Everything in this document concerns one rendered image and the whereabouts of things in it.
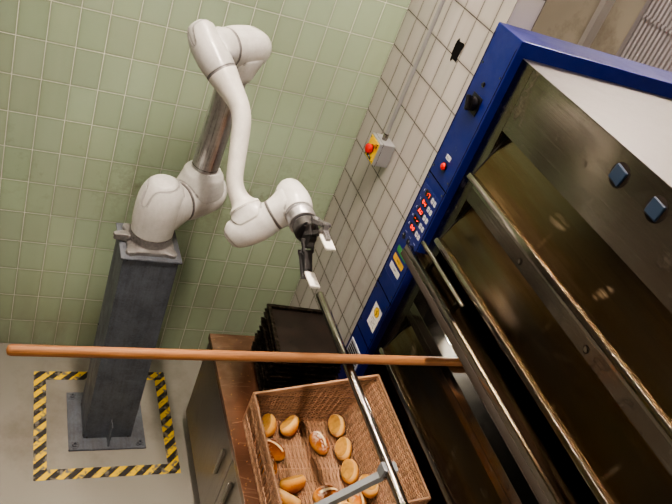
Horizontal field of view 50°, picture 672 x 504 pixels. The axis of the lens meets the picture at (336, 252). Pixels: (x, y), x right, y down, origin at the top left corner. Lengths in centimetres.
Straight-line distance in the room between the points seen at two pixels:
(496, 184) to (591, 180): 38
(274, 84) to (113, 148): 70
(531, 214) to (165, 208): 124
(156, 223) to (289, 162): 83
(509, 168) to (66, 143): 172
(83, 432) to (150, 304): 77
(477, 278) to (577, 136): 55
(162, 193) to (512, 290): 122
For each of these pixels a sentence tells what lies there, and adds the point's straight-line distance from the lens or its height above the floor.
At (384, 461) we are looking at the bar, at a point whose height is 117.
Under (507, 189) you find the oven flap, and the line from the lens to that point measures 222.
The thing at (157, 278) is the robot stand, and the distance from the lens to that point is 272.
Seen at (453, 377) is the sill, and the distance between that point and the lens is 238.
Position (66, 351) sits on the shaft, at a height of 120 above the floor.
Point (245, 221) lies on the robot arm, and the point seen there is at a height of 142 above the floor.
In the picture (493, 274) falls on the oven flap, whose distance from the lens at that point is 224.
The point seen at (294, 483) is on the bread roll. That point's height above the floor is 65.
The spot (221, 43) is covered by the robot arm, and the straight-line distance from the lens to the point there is 235.
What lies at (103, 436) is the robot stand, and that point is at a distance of 333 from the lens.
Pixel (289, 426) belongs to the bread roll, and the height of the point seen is 65.
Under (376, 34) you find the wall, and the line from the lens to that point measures 302.
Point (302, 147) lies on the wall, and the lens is 316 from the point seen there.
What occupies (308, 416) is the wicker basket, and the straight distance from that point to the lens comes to 283.
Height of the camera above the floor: 258
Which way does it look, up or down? 32 degrees down
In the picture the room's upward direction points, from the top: 23 degrees clockwise
